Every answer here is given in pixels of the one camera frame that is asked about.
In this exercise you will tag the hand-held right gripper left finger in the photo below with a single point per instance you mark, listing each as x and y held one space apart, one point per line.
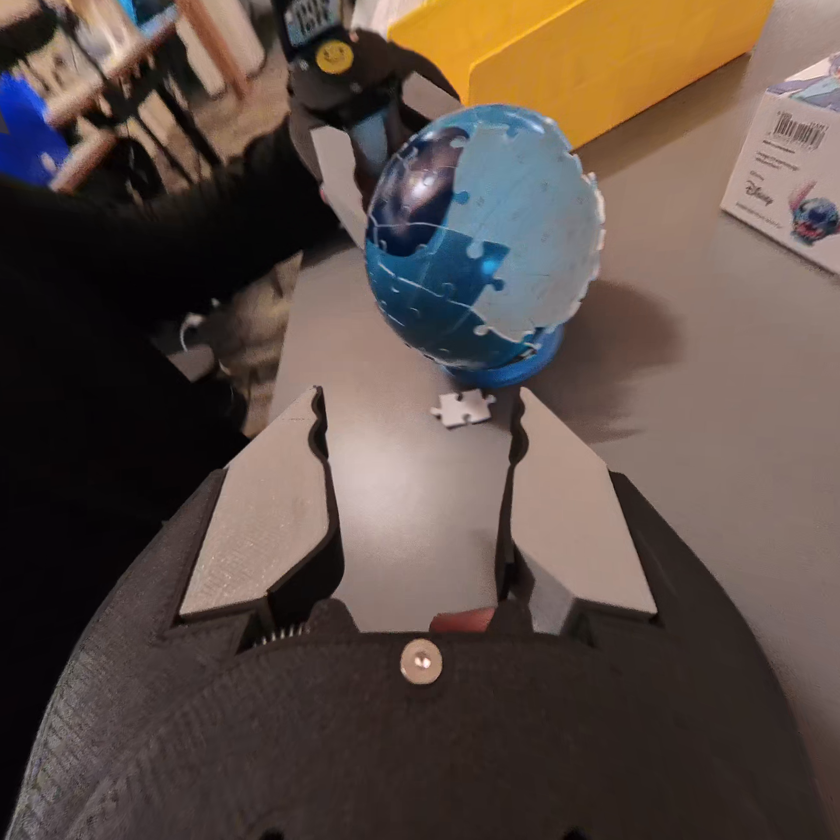
262 525

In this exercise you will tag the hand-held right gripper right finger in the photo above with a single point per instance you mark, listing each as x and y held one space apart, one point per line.
577 525

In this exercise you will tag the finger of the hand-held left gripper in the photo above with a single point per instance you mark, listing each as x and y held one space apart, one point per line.
338 170
430 98

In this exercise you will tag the blue puzzle ball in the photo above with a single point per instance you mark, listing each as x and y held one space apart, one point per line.
512 216

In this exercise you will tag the white puzzle piece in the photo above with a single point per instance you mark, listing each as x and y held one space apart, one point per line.
463 408

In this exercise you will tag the blue round ball stand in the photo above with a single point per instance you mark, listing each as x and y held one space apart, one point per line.
505 374

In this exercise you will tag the person's left forearm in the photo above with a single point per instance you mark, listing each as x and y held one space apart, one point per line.
164 243

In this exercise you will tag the white puzzle box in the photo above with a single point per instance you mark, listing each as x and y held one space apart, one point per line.
774 170

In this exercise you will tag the person's right hand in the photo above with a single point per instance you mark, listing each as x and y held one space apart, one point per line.
463 620

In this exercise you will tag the yellow plastic storage bin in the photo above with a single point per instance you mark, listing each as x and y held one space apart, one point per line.
590 72

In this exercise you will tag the person's grey trousers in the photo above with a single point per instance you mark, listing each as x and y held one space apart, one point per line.
259 341

